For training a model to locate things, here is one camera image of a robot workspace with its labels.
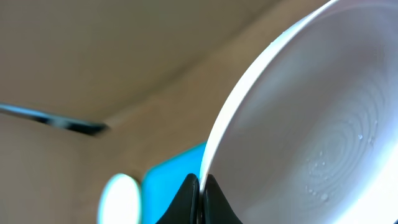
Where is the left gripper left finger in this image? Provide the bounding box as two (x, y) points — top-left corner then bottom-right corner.
(156, 174), (199, 224)

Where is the dark bar in background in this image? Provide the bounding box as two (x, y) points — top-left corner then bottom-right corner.
(1, 103), (109, 136)

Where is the teal plastic tray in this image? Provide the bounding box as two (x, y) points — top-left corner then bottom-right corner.
(141, 142), (206, 224)

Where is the light blue plate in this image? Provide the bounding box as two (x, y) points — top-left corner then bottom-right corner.
(97, 173), (142, 224)

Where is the white pink plate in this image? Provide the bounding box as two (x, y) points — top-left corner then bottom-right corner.
(199, 0), (397, 223)

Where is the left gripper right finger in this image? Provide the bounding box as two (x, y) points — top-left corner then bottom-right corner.
(202, 174), (243, 224)

